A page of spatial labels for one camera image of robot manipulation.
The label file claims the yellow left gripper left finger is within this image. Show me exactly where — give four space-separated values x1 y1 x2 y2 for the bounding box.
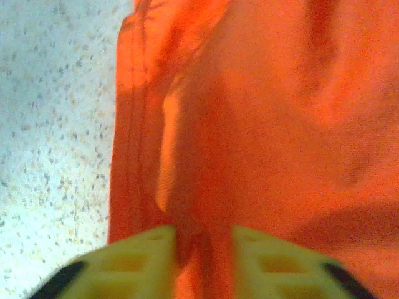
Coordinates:
29 224 179 299

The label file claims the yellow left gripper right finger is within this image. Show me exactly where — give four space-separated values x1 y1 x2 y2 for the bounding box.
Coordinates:
229 224 375 299

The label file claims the orange t-shirt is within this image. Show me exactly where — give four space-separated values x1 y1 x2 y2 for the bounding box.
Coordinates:
107 0 399 299

